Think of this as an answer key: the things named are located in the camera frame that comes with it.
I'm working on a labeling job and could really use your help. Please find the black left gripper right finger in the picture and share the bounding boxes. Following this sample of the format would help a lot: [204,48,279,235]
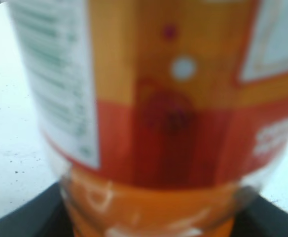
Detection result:
[231,186,288,237]

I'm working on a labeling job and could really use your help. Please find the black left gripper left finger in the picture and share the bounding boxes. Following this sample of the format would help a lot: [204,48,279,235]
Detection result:
[0,184,74,237]

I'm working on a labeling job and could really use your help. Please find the orange soda plastic bottle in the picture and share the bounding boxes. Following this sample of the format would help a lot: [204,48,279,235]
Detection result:
[8,0,288,237]

